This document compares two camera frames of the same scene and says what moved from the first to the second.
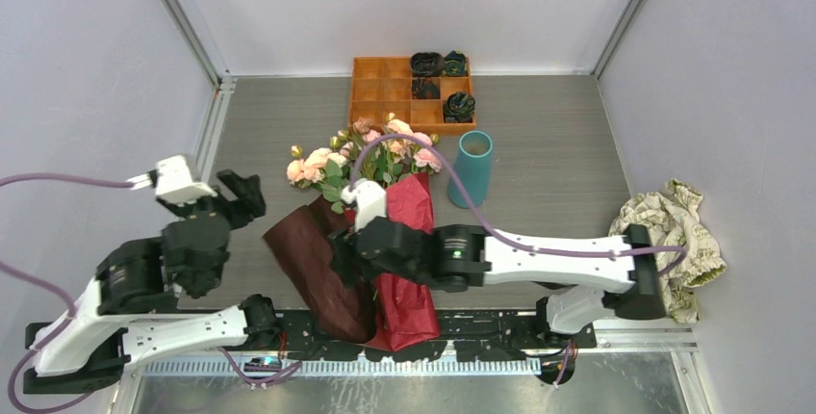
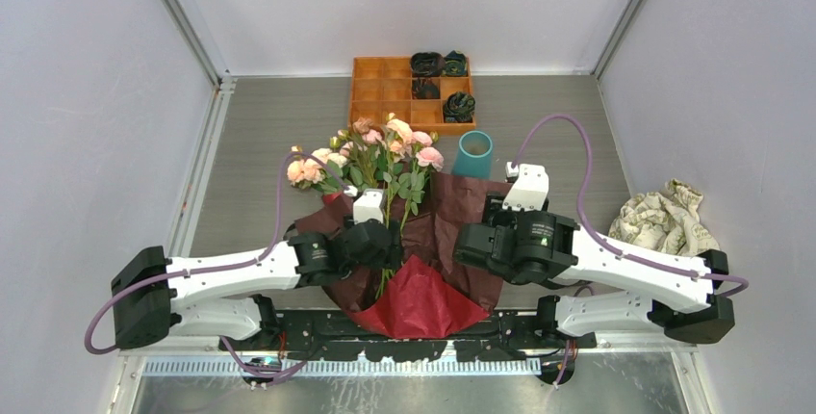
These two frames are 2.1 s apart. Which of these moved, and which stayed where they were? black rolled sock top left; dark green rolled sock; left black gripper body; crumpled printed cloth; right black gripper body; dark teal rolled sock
Moved: right black gripper body; left black gripper body
Stayed: black rolled sock top left; dark teal rolled sock; crumpled printed cloth; dark green rolled sock
